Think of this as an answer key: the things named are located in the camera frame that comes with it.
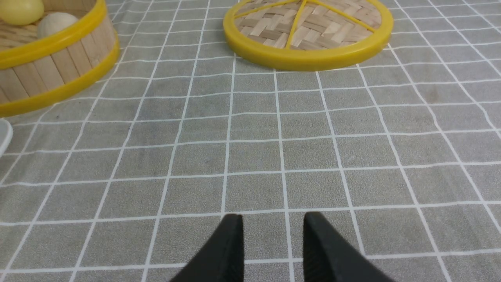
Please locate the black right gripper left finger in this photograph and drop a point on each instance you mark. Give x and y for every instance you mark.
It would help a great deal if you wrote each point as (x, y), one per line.
(222, 258)

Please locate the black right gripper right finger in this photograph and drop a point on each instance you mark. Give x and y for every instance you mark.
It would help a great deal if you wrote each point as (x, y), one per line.
(328, 257)

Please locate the white steamed bun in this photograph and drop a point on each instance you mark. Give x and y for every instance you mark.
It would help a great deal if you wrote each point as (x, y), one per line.
(54, 23)

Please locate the yellow steamed bun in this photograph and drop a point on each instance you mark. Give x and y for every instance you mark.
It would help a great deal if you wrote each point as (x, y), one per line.
(21, 12)

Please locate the white square plate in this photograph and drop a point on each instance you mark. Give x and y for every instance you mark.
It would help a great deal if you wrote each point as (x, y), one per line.
(6, 134)

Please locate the grey checkered tablecloth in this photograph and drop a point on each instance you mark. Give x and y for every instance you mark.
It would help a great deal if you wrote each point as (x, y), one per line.
(401, 153)

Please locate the woven bamboo steamer lid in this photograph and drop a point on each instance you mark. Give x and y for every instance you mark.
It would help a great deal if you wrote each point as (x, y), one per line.
(307, 35)

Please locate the bamboo steamer basket yellow rim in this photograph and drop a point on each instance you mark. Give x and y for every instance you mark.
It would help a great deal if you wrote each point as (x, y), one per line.
(36, 73)

